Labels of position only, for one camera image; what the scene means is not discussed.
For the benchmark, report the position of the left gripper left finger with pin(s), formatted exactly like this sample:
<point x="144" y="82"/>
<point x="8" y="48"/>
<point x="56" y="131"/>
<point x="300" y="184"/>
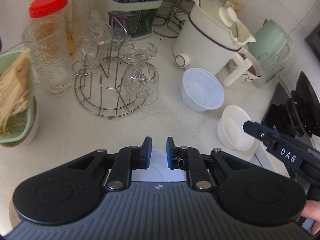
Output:
<point x="122" y="164"/>

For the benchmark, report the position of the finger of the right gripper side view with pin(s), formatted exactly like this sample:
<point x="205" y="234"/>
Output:
<point x="265" y="136"/>

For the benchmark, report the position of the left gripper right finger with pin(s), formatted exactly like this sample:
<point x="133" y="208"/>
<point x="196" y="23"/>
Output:
<point x="189" y="160"/>

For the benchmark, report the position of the white leaf plate orange rim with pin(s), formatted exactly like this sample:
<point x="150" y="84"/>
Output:
<point x="158" y="170"/>

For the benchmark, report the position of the small white ceramic bowl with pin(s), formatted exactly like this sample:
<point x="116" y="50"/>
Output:
<point x="230" y="129"/>

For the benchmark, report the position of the translucent plastic bowl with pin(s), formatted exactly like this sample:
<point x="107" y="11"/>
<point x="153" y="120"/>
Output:
<point x="201" y="91"/>

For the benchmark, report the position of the person's right hand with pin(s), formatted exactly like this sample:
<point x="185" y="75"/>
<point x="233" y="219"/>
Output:
<point x="312" y="211"/>

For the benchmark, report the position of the black induction cooktop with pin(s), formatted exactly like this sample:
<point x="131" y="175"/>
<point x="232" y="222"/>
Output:
<point x="295" y="114"/>

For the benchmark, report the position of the patterned bowl with brown food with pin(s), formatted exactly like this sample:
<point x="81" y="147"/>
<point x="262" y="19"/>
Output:
<point x="255" y="70"/>

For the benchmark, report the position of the textured glass near kettle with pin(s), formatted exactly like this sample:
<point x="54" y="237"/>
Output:
<point x="271" y="66"/>

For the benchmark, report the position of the mint green electric kettle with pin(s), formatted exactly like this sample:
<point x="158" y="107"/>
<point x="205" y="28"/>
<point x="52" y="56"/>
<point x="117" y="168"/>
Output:
<point x="271" y="38"/>

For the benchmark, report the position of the white electric cooking pot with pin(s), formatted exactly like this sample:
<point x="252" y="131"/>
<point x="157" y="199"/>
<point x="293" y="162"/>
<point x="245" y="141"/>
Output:
<point x="206" y="43"/>

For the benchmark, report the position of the green strainer basket with noodles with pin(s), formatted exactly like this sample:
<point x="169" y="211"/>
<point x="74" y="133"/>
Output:
<point x="17" y="98"/>

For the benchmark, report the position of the tall textured clear glass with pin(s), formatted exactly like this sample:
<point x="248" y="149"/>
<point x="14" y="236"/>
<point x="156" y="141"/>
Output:
<point x="49" y="54"/>

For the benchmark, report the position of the yellow snack packet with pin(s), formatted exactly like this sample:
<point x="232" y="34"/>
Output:
<point x="237" y="6"/>

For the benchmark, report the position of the green chopstick holder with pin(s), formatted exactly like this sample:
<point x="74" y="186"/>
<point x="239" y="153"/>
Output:
<point x="145" y="12"/>

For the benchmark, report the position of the wire glass drying rack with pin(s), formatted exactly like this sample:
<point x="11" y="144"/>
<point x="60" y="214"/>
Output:
<point x="98" y="83"/>

